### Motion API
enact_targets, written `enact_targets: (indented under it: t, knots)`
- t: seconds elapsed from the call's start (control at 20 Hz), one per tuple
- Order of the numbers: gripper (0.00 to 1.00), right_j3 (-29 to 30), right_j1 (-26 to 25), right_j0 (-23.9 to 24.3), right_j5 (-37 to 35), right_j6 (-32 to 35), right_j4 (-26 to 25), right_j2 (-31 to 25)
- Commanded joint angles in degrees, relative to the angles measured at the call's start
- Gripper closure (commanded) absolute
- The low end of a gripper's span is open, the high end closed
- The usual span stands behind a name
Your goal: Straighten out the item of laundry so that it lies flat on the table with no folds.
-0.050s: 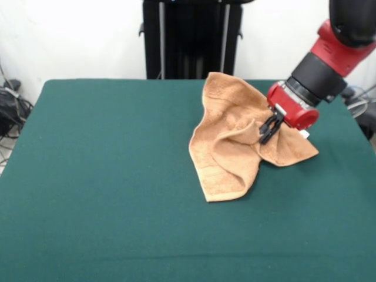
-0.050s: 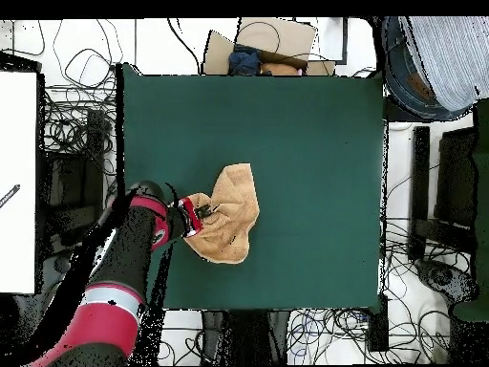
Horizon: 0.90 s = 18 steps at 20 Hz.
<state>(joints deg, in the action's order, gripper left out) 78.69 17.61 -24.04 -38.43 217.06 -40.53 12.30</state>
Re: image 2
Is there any dark blue cloth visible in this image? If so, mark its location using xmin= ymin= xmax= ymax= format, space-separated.
xmin=227 ymin=44 xmax=263 ymax=76

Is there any black stand foot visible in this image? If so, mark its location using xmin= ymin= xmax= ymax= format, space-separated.
xmin=414 ymin=257 xmax=478 ymax=307

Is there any black upright bar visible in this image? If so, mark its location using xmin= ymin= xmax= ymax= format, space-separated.
xmin=408 ymin=125 xmax=431 ymax=261

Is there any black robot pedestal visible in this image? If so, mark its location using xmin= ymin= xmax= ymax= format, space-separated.
xmin=200 ymin=310 xmax=291 ymax=366

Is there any black pen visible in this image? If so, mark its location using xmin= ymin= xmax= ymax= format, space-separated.
xmin=0 ymin=183 xmax=21 ymax=209

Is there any dark green cloth cover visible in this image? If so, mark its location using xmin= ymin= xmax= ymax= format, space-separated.
xmin=452 ymin=97 xmax=489 ymax=322

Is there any dark green table cloth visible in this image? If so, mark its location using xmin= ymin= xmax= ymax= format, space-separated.
xmin=116 ymin=62 xmax=387 ymax=311

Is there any black power strip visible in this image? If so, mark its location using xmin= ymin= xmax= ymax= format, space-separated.
xmin=367 ymin=293 xmax=390 ymax=353

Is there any black chair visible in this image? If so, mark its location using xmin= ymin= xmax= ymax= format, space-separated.
xmin=435 ymin=127 xmax=478 ymax=230

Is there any orange cloth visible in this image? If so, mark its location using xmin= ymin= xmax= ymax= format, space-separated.
xmin=259 ymin=61 xmax=300 ymax=76

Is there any brown cardboard box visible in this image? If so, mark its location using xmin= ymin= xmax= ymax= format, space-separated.
xmin=201 ymin=16 xmax=337 ymax=76

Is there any tan terry towel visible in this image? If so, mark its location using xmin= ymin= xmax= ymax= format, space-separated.
xmin=182 ymin=162 xmax=261 ymax=266

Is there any black cable tangle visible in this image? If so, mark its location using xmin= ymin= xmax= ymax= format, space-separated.
xmin=286 ymin=213 xmax=475 ymax=364
xmin=37 ymin=18 xmax=125 ymax=154

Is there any person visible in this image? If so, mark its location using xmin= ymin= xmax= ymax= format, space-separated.
xmin=372 ymin=15 xmax=489 ymax=122

